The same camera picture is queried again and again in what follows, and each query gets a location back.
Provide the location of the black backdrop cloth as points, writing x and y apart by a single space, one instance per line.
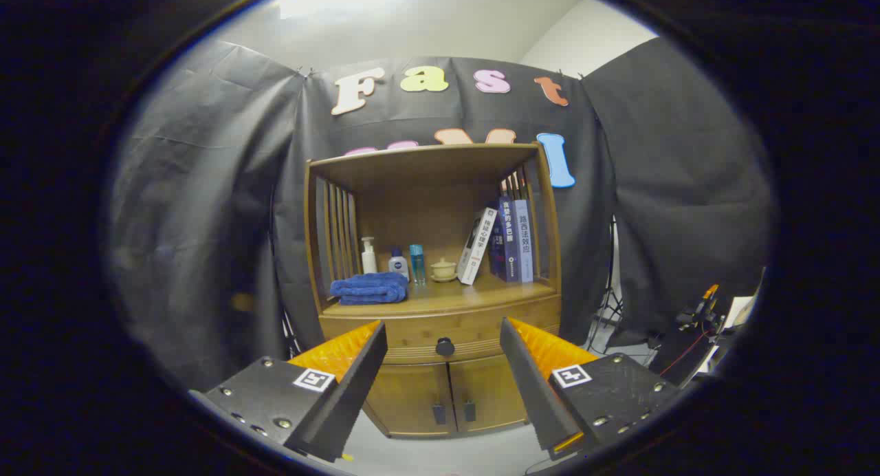
206 221

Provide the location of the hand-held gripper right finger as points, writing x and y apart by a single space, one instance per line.
529 386

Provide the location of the wooden cabinet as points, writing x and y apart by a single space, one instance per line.
426 208

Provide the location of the blue folded towel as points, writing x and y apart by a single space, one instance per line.
368 289

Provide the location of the black tripod stand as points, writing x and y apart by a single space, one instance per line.
608 304

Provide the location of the black device with orange part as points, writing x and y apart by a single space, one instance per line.
687 345

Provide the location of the white paper sheet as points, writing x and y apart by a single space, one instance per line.
739 311

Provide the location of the wooden countertop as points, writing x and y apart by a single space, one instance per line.
474 294

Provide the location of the wooden drawer with black knob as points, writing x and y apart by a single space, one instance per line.
412 328

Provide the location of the white book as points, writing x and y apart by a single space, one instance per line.
478 245

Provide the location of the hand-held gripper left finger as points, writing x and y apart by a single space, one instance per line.
357 380

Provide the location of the beige lidded teacup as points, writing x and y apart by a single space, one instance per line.
443 269

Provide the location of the white bottle with blue cap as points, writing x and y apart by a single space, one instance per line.
399 266

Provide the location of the dark blue book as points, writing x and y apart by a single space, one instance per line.
505 242

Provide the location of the pale blue book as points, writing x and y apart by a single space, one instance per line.
524 242

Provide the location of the clear blue bottle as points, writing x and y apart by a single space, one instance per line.
416 263

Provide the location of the white pump bottle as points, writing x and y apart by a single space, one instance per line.
369 259

